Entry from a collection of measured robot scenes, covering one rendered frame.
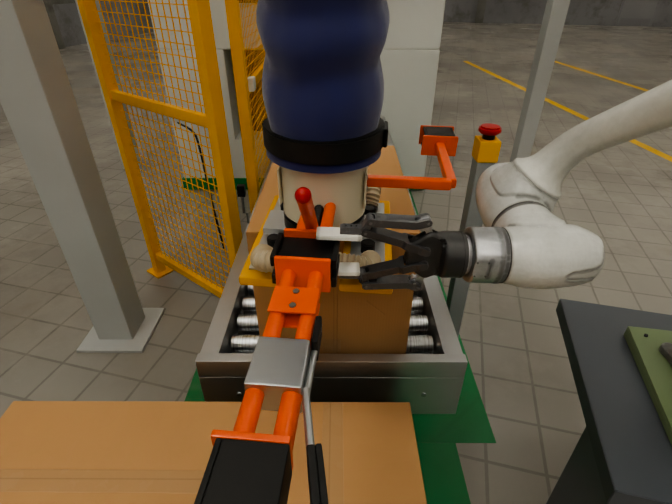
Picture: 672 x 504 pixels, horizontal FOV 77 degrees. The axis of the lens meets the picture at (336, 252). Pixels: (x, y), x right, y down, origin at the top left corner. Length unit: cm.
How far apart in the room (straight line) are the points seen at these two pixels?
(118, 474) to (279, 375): 70
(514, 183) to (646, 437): 51
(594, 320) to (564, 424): 83
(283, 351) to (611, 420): 67
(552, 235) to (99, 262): 171
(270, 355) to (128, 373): 164
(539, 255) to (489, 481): 114
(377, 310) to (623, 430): 55
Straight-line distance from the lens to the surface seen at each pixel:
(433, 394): 124
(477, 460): 175
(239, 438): 43
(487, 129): 146
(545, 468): 181
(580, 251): 72
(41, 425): 129
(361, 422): 109
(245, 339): 129
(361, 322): 113
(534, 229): 71
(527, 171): 80
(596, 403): 100
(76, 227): 194
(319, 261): 61
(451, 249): 66
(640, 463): 95
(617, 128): 76
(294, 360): 49
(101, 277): 204
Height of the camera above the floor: 144
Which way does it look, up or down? 33 degrees down
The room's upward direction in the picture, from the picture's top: straight up
